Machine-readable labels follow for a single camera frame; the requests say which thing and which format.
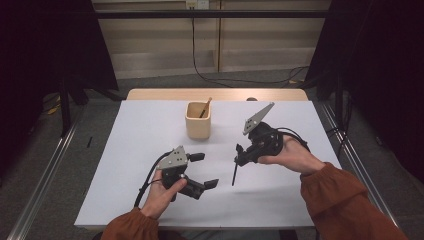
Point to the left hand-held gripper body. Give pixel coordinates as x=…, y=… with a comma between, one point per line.
x=173, y=160

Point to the small black stick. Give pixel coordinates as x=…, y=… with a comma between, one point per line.
x=89, y=142

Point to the beige square cup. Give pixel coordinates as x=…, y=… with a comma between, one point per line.
x=198, y=128

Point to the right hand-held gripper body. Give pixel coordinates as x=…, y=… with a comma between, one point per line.
x=263, y=143

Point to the black brush with square head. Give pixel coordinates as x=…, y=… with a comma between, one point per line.
x=234, y=176

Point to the dark curtain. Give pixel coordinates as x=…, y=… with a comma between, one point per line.
x=40, y=50
x=383, y=50

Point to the person's left hand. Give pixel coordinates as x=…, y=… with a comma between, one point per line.
x=158, y=200

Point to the person's right hand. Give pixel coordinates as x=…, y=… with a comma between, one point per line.
x=296, y=156

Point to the black horizontal bar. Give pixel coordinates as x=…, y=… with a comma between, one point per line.
x=233, y=14

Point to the aluminium floor rail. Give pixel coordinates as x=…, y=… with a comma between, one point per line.
x=348, y=150
x=40, y=196

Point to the black metal stand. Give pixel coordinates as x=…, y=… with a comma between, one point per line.
x=65, y=113

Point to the white wall socket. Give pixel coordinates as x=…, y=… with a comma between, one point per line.
x=196, y=4

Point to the yellow floor tape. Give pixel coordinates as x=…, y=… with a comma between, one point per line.
x=53, y=109

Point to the white table board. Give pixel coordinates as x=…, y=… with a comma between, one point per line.
x=133, y=150

